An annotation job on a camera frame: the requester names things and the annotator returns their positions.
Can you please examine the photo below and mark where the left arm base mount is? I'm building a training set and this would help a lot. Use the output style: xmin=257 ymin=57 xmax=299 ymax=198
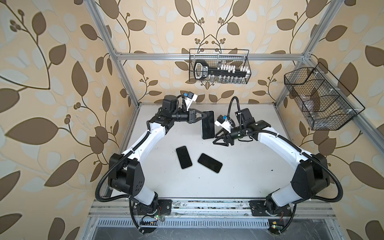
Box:
xmin=129 ymin=198 xmax=173 ymax=235

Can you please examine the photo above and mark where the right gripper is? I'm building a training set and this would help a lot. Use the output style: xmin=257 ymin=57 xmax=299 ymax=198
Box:
xmin=212 ymin=125 xmax=245 ymax=147

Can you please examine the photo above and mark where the right wall wire basket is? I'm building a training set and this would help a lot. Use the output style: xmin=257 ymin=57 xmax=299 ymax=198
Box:
xmin=284 ymin=62 xmax=366 ymax=131

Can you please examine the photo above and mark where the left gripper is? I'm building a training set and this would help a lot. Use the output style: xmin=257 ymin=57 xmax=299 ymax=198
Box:
xmin=169 ymin=107 xmax=206 ymax=125

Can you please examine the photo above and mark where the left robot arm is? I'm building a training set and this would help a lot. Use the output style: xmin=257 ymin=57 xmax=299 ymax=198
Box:
xmin=95 ymin=92 xmax=207 ymax=206

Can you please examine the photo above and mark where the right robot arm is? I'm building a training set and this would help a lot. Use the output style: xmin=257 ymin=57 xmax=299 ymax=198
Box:
xmin=213 ymin=105 xmax=344 ymax=215

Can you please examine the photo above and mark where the black tool in basket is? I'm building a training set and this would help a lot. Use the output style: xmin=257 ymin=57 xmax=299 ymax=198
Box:
xmin=192 ymin=60 xmax=251 ymax=80

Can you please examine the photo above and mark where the back wall wire basket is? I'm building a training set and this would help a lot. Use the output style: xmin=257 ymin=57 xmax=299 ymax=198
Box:
xmin=189 ymin=48 xmax=252 ymax=85

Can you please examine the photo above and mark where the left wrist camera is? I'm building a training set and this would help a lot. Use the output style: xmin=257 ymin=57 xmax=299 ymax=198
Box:
xmin=182 ymin=92 xmax=198 ymax=111

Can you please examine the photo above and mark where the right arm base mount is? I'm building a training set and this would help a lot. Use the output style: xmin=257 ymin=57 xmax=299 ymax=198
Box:
xmin=249 ymin=200 xmax=297 ymax=236

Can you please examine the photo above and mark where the black phone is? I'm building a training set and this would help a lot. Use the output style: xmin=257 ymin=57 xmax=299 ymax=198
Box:
xmin=202 ymin=111 xmax=215 ymax=140
xmin=176 ymin=146 xmax=193 ymax=170
xmin=198 ymin=154 xmax=223 ymax=174

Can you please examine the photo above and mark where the wall wire basket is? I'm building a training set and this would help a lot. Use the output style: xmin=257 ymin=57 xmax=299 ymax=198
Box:
xmin=189 ymin=48 xmax=252 ymax=85
xmin=284 ymin=62 xmax=366 ymax=131

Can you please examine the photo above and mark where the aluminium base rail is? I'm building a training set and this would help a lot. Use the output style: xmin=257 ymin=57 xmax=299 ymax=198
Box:
xmin=89 ymin=198 xmax=336 ymax=220

